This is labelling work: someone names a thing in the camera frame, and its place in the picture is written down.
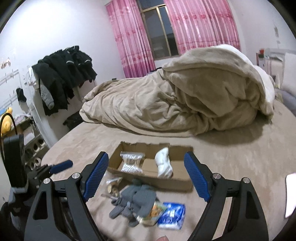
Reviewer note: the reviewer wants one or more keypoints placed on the window with frame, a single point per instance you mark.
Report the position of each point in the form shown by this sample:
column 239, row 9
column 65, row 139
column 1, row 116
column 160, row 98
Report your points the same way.
column 158, row 28

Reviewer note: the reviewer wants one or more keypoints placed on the beige rumpled blanket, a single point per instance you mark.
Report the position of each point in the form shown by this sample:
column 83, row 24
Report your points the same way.
column 212, row 88

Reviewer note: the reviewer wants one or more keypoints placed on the person's right hand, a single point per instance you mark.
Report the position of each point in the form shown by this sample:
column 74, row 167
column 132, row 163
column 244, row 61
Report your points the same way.
column 163, row 238

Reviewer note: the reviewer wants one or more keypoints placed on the black clothes pile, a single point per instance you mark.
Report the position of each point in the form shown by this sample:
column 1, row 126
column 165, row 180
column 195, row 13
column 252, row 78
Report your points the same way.
column 59, row 73

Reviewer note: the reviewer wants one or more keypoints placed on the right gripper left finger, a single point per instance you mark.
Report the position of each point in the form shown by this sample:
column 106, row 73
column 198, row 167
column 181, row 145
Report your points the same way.
column 59, row 210

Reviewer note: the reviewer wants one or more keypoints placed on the grey knit glove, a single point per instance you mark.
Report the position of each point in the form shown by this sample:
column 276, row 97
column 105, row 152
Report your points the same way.
column 137, row 200

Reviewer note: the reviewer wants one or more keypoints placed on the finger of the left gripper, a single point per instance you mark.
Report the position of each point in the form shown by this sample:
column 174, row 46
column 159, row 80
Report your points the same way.
column 55, row 169

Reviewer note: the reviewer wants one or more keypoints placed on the brown cardboard box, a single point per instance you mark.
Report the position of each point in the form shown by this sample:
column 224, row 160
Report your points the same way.
column 180, row 180

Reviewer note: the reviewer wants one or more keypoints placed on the cartoon chick tissue packet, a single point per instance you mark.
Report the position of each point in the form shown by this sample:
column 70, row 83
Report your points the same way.
column 156, row 212

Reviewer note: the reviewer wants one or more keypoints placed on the white socks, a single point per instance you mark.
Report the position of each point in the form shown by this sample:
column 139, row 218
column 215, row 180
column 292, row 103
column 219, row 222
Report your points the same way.
column 163, row 163

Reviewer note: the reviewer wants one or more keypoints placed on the grey dotted socks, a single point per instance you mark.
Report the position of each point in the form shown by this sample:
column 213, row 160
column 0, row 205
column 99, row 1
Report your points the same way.
column 122, row 210

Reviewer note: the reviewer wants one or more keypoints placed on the zip bag with snacks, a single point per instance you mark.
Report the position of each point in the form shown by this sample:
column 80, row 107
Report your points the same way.
column 112, row 186

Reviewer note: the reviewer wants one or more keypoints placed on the yellow plush toy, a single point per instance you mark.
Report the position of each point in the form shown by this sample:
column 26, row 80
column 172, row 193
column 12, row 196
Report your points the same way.
column 7, row 122

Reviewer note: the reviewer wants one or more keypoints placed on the blue tissue packet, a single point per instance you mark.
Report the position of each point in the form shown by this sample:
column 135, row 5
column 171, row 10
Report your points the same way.
column 173, row 217

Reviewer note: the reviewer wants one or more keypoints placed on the pink curtains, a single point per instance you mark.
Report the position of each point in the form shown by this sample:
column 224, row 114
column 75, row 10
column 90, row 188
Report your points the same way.
column 196, row 24

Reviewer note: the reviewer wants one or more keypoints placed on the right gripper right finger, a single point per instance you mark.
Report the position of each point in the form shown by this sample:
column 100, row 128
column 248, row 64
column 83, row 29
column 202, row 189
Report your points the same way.
column 246, row 220

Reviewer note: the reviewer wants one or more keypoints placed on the cotton swab zip bag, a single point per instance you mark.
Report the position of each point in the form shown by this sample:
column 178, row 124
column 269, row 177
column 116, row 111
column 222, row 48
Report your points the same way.
column 132, row 162

